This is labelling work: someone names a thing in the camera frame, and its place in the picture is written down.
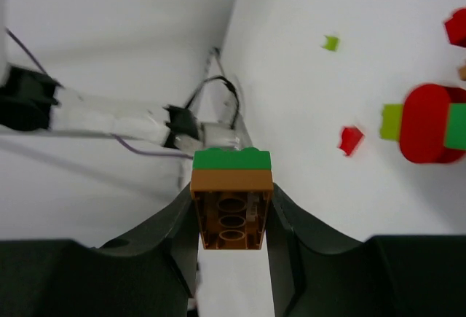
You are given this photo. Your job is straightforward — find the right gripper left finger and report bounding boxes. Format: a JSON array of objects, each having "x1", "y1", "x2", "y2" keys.
[{"x1": 1, "y1": 189, "x2": 198, "y2": 316}]

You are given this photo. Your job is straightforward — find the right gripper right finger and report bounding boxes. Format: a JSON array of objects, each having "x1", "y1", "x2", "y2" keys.
[{"x1": 266, "y1": 188, "x2": 465, "y2": 316}]

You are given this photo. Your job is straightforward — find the red lego brick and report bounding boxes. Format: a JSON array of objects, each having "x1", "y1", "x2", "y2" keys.
[{"x1": 444, "y1": 7, "x2": 466, "y2": 48}]

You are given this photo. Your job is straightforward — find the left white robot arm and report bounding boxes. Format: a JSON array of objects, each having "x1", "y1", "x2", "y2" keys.
[{"x1": 1, "y1": 66, "x2": 240, "y2": 154}]

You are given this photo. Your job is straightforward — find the small red lego piece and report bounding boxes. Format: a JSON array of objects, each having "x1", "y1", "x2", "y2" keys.
[{"x1": 338, "y1": 125, "x2": 364, "y2": 157}]

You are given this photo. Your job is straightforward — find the lime lego brick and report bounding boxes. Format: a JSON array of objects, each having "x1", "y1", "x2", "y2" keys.
[{"x1": 379, "y1": 104, "x2": 403, "y2": 141}]

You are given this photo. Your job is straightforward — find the red round lego piece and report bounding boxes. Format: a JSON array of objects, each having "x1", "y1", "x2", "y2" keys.
[{"x1": 399, "y1": 83, "x2": 465, "y2": 164}]

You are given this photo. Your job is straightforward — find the green lego piece by round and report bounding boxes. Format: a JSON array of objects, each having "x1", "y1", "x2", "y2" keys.
[{"x1": 444, "y1": 103, "x2": 466, "y2": 151}]

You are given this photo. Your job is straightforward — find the small lime lego piece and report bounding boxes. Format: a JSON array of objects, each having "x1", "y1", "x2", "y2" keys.
[{"x1": 321, "y1": 35, "x2": 340, "y2": 52}]

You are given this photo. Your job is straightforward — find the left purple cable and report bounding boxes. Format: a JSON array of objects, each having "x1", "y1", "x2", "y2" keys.
[{"x1": 5, "y1": 27, "x2": 194, "y2": 160}]

